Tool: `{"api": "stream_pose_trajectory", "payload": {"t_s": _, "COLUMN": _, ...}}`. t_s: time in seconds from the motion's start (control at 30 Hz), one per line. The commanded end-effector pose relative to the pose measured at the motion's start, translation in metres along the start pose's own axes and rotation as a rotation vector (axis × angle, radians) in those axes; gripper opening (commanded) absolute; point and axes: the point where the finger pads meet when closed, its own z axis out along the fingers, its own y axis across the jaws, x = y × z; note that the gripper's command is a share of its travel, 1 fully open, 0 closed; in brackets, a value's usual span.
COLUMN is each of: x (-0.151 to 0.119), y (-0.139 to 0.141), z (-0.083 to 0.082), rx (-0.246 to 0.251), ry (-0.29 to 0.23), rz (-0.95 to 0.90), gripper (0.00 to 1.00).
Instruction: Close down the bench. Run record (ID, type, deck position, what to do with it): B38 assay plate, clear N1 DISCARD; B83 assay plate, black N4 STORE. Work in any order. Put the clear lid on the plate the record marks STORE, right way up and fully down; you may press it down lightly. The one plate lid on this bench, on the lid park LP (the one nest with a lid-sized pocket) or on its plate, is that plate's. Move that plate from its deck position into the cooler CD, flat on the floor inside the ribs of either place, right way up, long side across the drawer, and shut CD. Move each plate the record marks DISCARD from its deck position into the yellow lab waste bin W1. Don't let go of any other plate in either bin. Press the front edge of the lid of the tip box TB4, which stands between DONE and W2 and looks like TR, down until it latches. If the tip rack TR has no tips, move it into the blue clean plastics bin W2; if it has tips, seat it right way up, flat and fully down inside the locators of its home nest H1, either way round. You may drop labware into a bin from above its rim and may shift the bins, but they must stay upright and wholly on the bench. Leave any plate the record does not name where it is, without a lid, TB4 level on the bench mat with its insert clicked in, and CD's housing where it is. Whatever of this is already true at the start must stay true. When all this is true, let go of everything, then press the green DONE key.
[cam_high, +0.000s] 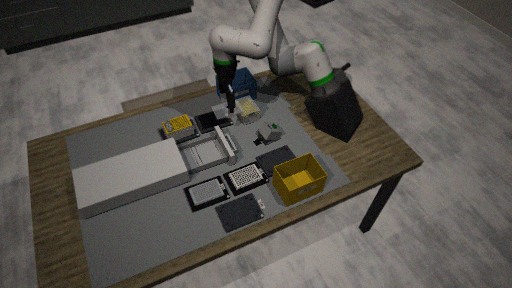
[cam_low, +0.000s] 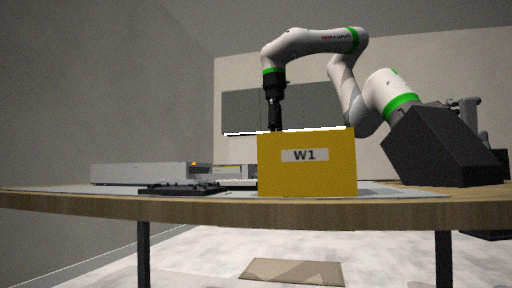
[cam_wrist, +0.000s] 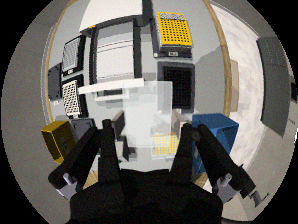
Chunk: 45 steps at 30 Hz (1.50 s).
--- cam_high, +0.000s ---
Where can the grey bench mat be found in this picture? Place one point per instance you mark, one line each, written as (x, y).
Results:
(144, 234)

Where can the yellow bin with label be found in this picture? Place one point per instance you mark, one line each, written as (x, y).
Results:
(298, 179)

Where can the dark blue open bin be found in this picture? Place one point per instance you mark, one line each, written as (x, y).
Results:
(242, 77)

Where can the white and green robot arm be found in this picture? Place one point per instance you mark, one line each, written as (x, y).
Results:
(309, 58)

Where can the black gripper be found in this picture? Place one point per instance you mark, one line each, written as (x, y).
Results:
(226, 92)

